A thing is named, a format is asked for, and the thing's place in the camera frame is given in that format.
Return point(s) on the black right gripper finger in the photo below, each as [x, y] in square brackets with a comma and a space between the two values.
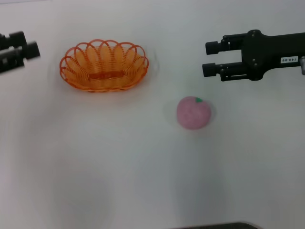
[213, 47]
[209, 69]

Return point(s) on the pink toy peach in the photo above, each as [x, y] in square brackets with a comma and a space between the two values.
[193, 114]

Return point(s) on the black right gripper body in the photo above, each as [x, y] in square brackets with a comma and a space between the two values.
[264, 52]

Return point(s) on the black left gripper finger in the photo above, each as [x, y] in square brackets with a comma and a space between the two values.
[16, 39]
[31, 50]

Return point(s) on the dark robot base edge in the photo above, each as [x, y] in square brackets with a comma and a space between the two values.
[214, 226]

